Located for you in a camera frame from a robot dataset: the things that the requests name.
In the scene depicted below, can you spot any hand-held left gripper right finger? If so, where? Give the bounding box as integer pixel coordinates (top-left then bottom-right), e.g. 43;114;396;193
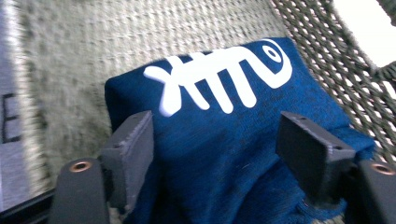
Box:
275;110;358;207

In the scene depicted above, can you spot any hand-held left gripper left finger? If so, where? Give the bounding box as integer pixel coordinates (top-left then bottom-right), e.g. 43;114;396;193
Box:
98;110;155;217

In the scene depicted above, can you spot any dark blue cloth white print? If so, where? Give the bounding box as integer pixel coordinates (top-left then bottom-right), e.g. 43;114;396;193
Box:
104;36;377;224

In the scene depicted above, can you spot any green woven basket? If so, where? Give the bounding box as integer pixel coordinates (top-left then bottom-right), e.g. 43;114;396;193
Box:
8;0;396;224

